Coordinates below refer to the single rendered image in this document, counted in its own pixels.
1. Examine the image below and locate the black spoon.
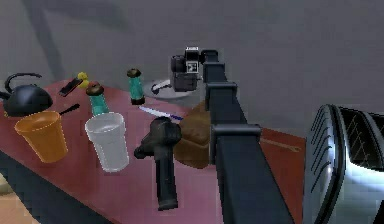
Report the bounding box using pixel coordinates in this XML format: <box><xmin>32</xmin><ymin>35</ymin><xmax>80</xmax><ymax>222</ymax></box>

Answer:
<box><xmin>58</xmin><ymin>103</ymin><xmax>81</xmax><ymax>117</ymax></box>

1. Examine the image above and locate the brown wooden stick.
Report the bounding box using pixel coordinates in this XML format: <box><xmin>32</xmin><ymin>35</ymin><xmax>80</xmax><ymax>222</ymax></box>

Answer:
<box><xmin>259</xmin><ymin>137</ymin><xmax>302</xmax><ymax>153</ymax></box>

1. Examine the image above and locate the black phone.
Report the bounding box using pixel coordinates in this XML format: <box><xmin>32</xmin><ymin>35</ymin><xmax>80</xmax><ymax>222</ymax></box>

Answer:
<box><xmin>58</xmin><ymin>77</ymin><xmax>84</xmax><ymax>98</ymax></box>

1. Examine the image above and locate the yellow round object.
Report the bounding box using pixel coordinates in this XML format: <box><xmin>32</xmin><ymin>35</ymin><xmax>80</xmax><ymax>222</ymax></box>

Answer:
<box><xmin>76</xmin><ymin>71</ymin><xmax>91</xmax><ymax>90</ymax></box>

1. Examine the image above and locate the knife with blue handle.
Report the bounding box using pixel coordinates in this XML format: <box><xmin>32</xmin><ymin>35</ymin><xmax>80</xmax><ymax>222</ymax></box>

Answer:
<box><xmin>137</xmin><ymin>105</ymin><xmax>185</xmax><ymax>122</ymax></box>

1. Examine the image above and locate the white dish with blue coloring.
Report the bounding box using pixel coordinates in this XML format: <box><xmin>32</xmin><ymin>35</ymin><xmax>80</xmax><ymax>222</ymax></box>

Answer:
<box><xmin>143</xmin><ymin>78</ymin><xmax>198</xmax><ymax>101</ymax></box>

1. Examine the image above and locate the red table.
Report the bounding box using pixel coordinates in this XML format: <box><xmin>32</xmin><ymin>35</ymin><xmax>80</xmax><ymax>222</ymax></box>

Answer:
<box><xmin>0</xmin><ymin>78</ymin><xmax>308</xmax><ymax>224</ymax></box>

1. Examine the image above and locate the teal shaker with brown cap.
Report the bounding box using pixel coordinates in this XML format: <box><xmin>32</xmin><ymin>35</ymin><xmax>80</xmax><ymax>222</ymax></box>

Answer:
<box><xmin>85</xmin><ymin>81</ymin><xmax>111</xmax><ymax>117</ymax></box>
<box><xmin>126</xmin><ymin>68</ymin><xmax>146</xmax><ymax>106</ymax></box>

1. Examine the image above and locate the silver toaster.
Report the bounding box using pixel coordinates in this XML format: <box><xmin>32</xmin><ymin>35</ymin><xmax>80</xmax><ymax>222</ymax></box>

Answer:
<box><xmin>301</xmin><ymin>103</ymin><xmax>384</xmax><ymax>224</ymax></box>

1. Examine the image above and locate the black kettle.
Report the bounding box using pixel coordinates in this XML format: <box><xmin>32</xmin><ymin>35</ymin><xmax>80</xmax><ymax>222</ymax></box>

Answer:
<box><xmin>0</xmin><ymin>72</ymin><xmax>54</xmax><ymax>118</ymax></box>

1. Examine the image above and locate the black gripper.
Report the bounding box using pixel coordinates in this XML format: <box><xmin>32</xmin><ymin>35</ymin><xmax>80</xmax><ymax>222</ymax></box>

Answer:
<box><xmin>151</xmin><ymin>54</ymin><xmax>202</xmax><ymax>95</ymax></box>

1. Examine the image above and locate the orange cup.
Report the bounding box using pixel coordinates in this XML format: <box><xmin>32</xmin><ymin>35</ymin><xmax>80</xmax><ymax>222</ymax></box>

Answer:
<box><xmin>13</xmin><ymin>110</ymin><xmax>70</xmax><ymax>164</ymax></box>

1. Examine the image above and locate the brown bread loaf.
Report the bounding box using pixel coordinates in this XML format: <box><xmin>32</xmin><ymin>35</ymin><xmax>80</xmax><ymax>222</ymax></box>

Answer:
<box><xmin>172</xmin><ymin>100</ymin><xmax>218</xmax><ymax>170</ymax></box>

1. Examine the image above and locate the white cup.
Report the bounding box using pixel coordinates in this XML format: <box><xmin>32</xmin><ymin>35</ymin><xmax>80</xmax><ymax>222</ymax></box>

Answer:
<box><xmin>84</xmin><ymin>112</ymin><xmax>131</xmax><ymax>174</ymax></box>

